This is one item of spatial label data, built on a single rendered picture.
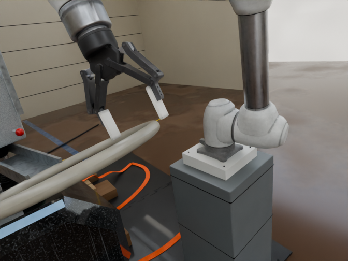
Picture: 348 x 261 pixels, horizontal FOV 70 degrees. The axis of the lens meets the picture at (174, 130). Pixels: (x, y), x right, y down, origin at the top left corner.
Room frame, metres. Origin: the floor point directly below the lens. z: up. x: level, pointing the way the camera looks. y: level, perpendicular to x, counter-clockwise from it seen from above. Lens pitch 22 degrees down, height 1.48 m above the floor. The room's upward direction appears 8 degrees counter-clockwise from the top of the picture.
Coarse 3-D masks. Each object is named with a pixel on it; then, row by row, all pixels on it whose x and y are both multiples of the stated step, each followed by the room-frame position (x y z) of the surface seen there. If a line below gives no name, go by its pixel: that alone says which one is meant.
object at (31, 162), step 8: (8, 144) 1.02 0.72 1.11; (16, 144) 0.97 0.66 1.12; (16, 152) 0.98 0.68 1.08; (24, 152) 0.92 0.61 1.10; (32, 152) 0.87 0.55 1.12; (40, 152) 0.84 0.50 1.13; (8, 160) 0.92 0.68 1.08; (16, 160) 0.91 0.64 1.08; (24, 160) 0.89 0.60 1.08; (32, 160) 0.88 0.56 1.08; (40, 160) 0.84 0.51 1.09; (48, 160) 0.80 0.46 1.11; (56, 160) 0.76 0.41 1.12; (0, 168) 0.80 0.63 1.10; (8, 168) 0.74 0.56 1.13; (16, 168) 0.83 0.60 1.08; (24, 168) 0.82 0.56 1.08; (32, 168) 0.80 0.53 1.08; (40, 168) 0.79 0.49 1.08; (8, 176) 0.77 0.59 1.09; (16, 176) 0.71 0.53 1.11; (24, 176) 0.67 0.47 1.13
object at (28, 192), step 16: (144, 128) 0.51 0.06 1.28; (96, 144) 0.80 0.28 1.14; (112, 144) 0.79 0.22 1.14; (128, 144) 0.44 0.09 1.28; (64, 160) 0.76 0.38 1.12; (80, 160) 0.78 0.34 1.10; (96, 160) 0.40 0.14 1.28; (112, 160) 0.41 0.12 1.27; (32, 176) 0.69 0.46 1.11; (48, 176) 0.71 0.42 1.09; (64, 176) 0.37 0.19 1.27; (80, 176) 0.38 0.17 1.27; (16, 192) 0.61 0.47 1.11; (32, 192) 0.35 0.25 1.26; (48, 192) 0.35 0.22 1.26; (0, 208) 0.35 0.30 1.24; (16, 208) 0.35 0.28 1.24
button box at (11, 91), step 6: (0, 54) 1.02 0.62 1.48; (0, 60) 1.02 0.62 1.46; (0, 66) 1.01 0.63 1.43; (0, 72) 1.01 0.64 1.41; (6, 72) 1.02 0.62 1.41; (6, 78) 1.01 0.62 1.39; (6, 84) 1.01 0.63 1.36; (12, 84) 1.02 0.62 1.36; (12, 90) 1.02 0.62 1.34; (12, 96) 1.01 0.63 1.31; (12, 102) 1.01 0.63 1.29; (18, 102) 1.02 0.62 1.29; (18, 108) 1.02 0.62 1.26; (18, 114) 1.01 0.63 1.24
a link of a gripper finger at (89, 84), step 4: (80, 72) 0.55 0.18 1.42; (84, 72) 0.55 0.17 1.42; (84, 76) 0.55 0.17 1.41; (84, 80) 0.55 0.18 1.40; (88, 80) 0.55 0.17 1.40; (92, 80) 0.56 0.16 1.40; (84, 84) 0.55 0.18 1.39; (88, 84) 0.55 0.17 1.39; (92, 84) 0.56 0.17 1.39; (84, 88) 0.55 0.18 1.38; (88, 88) 0.54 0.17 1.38; (92, 88) 0.56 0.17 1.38; (88, 92) 0.54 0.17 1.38; (92, 92) 0.55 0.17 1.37; (88, 96) 0.54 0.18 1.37; (92, 96) 0.55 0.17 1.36; (88, 100) 0.54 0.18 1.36; (92, 100) 0.55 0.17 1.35; (88, 104) 0.55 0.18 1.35; (92, 104) 0.56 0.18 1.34; (88, 108) 0.55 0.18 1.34; (88, 112) 0.54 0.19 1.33; (92, 112) 0.54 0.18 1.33
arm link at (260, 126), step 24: (240, 0) 0.88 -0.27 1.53; (264, 0) 0.85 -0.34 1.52; (240, 24) 0.92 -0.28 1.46; (264, 24) 0.89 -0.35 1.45; (240, 48) 0.95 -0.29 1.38; (264, 48) 0.91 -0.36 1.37; (264, 72) 0.92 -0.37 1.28; (264, 96) 0.94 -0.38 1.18; (240, 120) 1.00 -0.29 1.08; (264, 120) 0.93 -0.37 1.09; (264, 144) 0.94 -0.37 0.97
